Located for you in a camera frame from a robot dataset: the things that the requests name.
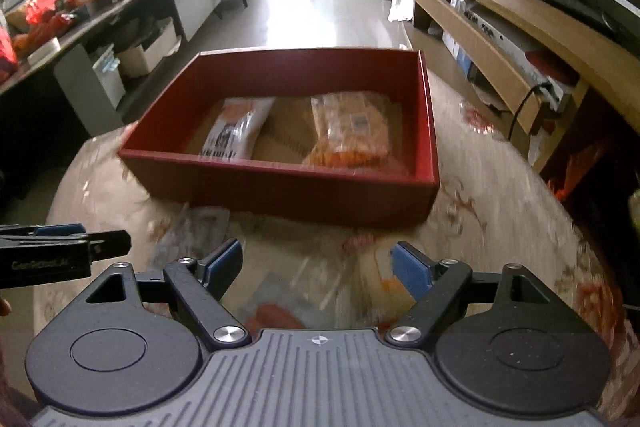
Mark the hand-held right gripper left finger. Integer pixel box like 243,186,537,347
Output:
82,238,249,352

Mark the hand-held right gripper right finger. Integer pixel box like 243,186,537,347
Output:
384,241,553,352

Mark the wooden television cabinet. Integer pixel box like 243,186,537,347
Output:
375,0,640,180

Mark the silver media player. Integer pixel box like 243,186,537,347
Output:
466,3,572,108

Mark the black power cable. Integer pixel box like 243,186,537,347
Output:
506,78,552,141

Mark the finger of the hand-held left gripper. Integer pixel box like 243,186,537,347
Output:
0,223,86,238
85,230,133,261

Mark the clear sausage packet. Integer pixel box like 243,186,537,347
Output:
244,274,353,334

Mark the floral tablecloth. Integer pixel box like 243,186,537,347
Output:
45,72,632,410

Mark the white storage bin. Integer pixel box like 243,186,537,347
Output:
116,18,182,80

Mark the white and orange snack packet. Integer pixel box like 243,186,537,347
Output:
199,97,277,160

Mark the white plastic box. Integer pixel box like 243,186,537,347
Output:
91,44,127,108

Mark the red snack bag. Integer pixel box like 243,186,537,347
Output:
0,26,21,84

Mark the long black sideboard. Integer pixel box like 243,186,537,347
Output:
0,0,223,200

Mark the red cardboard box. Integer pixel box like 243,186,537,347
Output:
118,49,441,228

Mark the red plastic bag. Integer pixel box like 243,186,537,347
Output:
24,0,77,40

